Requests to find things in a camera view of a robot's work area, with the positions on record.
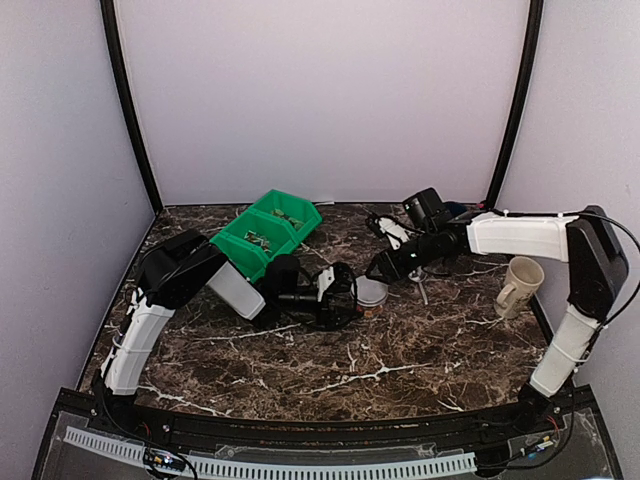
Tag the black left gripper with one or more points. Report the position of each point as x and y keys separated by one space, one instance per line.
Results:
x=332 y=322

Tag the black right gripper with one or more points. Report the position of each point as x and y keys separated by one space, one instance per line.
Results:
x=389 y=263

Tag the white round lid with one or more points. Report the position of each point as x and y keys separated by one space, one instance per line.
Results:
x=371 y=293

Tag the silver metal scoop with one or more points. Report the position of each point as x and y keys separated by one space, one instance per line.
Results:
x=418 y=277

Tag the green three-compartment candy bin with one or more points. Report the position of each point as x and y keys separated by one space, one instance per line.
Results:
x=276 y=224

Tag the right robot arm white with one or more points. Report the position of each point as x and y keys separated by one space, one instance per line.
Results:
x=579 y=250

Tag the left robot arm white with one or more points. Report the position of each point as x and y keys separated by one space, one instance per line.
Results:
x=172 y=273

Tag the yellow-green gummy candies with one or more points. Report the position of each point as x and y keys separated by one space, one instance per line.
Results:
x=296 y=223

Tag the lollipop candies pile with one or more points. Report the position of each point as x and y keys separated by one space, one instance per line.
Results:
x=257 y=239

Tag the dark blue mug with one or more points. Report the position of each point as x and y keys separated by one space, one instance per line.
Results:
x=456 y=208

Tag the beige ceramic mug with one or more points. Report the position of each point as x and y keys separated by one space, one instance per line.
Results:
x=523 y=278

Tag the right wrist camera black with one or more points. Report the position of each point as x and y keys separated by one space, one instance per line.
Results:
x=426 y=211

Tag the black front rail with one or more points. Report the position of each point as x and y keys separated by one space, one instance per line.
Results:
x=483 y=429

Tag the white slotted cable duct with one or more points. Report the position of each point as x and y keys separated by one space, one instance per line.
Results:
x=231 y=462

